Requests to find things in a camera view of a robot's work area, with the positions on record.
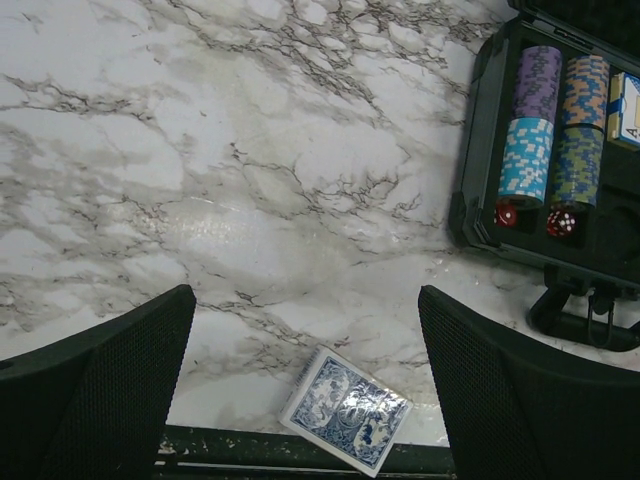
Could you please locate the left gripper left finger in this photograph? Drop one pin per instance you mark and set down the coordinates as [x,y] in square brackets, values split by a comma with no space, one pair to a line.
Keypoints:
[94,405]

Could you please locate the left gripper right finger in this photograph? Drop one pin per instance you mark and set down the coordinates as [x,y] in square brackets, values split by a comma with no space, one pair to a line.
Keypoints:
[516,408]

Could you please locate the red die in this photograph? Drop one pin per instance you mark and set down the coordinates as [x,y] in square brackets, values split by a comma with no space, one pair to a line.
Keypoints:
[505,215]
[561,223]

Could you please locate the ace of spades card deck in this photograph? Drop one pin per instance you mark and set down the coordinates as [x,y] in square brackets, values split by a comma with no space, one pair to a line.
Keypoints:
[623,111]

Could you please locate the black poker set case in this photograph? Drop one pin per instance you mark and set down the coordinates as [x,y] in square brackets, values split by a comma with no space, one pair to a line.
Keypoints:
[549,167]

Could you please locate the blue back card deck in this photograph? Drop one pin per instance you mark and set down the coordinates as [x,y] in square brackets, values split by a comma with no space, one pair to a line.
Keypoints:
[345,411]

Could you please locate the light blue chip stack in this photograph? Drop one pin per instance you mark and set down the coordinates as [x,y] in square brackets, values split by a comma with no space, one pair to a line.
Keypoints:
[526,161]

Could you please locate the dark green chip stack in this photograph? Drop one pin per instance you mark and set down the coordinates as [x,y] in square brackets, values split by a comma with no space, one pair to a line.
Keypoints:
[576,168]

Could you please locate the purple chip stack back left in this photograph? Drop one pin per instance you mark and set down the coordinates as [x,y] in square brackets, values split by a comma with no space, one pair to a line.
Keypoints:
[537,83]

